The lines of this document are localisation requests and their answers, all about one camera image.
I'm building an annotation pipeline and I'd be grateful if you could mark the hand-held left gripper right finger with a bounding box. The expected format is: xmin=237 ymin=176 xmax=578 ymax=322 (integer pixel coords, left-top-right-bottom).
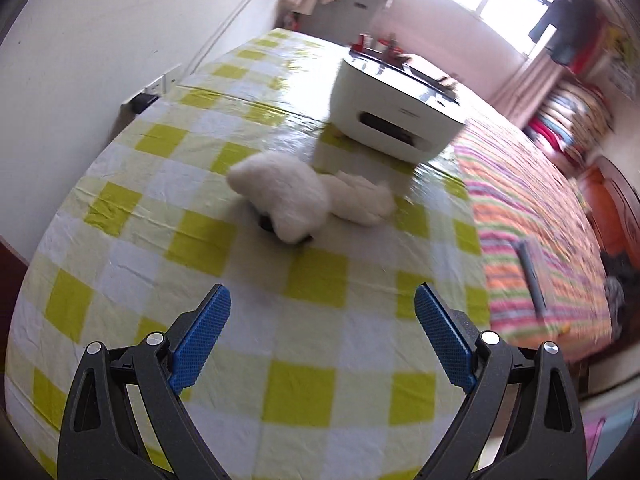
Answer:
xmin=413 ymin=282 xmax=589 ymax=480

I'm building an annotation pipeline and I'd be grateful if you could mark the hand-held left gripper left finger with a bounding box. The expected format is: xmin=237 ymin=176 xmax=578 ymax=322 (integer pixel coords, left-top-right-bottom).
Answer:
xmin=57 ymin=283 xmax=232 ymax=480

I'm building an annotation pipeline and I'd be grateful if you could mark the striped bed sheet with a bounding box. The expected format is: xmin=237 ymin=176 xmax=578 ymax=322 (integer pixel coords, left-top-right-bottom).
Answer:
xmin=400 ymin=55 xmax=618 ymax=363

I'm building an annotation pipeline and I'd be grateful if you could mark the white fluffy cloth piece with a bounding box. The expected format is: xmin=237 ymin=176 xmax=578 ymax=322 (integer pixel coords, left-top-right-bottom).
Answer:
xmin=324 ymin=170 xmax=397 ymax=227

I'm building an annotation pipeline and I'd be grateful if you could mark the white plush toy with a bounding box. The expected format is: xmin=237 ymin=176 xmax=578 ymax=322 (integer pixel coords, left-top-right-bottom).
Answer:
xmin=227 ymin=152 xmax=332 ymax=247

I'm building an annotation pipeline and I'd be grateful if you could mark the yellow checkered tablecloth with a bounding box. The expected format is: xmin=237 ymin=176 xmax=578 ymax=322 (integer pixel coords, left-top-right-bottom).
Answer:
xmin=5 ymin=27 xmax=493 ymax=480

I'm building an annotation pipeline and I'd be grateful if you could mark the dark clothes pile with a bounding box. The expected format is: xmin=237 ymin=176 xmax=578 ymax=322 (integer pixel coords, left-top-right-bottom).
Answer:
xmin=599 ymin=254 xmax=633 ymax=323

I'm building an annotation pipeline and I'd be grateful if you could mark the wooden bed headboard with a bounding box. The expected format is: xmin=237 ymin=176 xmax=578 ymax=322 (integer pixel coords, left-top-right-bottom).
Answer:
xmin=579 ymin=154 xmax=640 ymax=263

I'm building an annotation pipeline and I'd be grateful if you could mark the black power plug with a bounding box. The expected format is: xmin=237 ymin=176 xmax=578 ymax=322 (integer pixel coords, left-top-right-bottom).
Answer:
xmin=129 ymin=94 xmax=160 ymax=114

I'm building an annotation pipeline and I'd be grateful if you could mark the white desktop organizer box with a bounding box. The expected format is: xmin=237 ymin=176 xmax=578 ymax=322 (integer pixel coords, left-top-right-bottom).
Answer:
xmin=329 ymin=51 xmax=469 ymax=164

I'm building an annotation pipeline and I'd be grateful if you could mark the stack of folded blankets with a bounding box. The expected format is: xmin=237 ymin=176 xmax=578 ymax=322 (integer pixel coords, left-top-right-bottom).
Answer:
xmin=524 ymin=79 xmax=617 ymax=172

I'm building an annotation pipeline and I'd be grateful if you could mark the beige curtain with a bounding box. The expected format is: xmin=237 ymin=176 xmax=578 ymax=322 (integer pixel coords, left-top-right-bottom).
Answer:
xmin=489 ymin=54 xmax=567 ymax=127

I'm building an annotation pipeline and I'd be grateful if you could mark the window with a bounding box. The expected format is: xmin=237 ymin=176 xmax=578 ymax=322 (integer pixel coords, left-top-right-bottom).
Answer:
xmin=395 ymin=0 xmax=561 ymax=61

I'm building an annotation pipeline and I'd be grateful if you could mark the grey white appliance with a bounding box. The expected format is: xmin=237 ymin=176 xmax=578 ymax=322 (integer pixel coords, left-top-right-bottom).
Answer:
xmin=309 ymin=0 xmax=397 ymax=42

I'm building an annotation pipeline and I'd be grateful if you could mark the row of hanging clothes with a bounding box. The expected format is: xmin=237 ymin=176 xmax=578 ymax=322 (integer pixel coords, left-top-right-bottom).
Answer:
xmin=486 ymin=0 xmax=640 ymax=97

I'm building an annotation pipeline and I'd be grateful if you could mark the wall power socket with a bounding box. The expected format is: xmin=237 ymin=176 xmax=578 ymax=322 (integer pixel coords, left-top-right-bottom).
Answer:
xmin=121 ymin=62 xmax=184 ymax=114

